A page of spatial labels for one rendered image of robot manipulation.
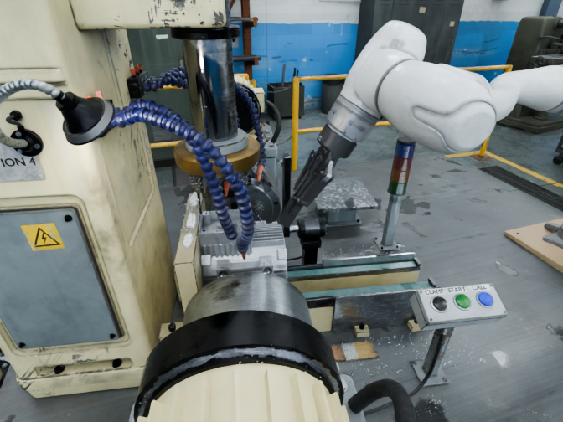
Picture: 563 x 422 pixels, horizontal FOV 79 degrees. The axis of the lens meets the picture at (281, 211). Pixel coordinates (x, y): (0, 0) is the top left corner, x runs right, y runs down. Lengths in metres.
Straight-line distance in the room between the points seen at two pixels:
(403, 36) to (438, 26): 6.13
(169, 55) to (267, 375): 3.69
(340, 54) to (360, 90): 5.77
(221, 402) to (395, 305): 0.79
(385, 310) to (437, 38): 6.09
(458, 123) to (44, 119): 0.57
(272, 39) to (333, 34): 1.02
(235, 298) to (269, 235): 0.28
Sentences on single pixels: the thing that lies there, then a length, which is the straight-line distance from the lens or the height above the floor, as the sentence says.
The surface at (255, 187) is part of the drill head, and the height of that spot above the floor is 1.12.
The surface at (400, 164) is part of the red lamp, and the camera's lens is 1.19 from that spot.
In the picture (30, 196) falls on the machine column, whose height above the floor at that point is 1.33.
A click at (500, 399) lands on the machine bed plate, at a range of 1.04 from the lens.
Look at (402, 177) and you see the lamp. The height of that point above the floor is 1.10.
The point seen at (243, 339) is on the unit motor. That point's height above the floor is 1.37.
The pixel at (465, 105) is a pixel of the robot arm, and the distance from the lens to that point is 0.52.
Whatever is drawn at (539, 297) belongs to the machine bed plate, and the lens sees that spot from 1.37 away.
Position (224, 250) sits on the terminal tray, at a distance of 0.82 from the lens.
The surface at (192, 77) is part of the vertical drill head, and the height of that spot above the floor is 1.48.
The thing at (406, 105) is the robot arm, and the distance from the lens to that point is 0.55.
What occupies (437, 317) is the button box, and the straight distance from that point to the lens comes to 0.78.
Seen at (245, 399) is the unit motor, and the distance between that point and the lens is 0.27.
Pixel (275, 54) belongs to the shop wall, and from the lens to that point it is 6.00.
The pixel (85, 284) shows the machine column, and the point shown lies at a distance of 0.75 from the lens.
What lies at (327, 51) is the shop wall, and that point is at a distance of 6.31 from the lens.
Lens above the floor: 1.59
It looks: 31 degrees down
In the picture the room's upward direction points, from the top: straight up
